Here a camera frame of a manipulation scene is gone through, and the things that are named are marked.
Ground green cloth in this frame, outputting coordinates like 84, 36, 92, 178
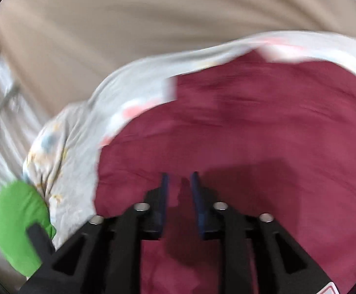
0, 180, 57, 278

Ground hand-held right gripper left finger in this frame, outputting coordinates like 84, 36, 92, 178
19, 173, 170, 294

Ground white printed blanket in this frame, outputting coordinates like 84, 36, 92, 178
22, 30, 356, 248

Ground maroon quilted jacket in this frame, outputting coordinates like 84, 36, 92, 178
94, 49, 356, 294

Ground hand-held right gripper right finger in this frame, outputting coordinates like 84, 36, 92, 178
190, 171, 339, 294

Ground metal rail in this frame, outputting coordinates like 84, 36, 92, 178
0, 47, 21, 135

